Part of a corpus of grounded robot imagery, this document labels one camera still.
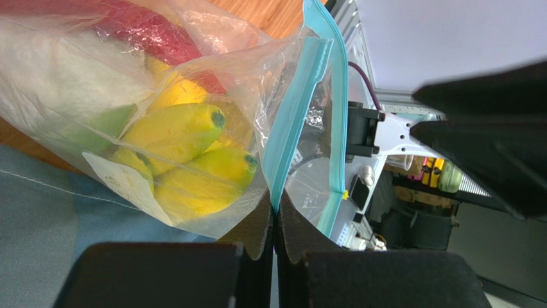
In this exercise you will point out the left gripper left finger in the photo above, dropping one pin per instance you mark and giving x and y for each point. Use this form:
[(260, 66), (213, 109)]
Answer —
[(235, 271)]

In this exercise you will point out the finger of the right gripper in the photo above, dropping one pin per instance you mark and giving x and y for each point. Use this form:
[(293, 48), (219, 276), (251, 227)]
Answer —
[(506, 156), (515, 94)]

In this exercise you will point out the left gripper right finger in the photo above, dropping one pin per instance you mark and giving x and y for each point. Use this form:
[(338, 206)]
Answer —
[(315, 272)]

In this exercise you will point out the fake white cauliflower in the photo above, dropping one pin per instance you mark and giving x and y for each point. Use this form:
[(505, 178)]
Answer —
[(46, 78)]

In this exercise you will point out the plaid pillow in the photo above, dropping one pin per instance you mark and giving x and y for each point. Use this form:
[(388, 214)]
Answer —
[(50, 216)]

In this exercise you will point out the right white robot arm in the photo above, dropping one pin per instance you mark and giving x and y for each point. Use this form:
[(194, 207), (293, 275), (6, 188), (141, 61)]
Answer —
[(376, 133)]

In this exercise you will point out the fake banana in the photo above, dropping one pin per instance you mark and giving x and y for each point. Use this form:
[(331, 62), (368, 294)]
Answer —
[(177, 150)]

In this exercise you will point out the fake red chili pepper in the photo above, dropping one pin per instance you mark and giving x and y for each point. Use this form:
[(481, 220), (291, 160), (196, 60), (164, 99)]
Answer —
[(136, 25)]

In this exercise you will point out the clear zip top bag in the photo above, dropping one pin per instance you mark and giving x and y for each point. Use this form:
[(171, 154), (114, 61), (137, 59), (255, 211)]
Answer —
[(285, 101)]

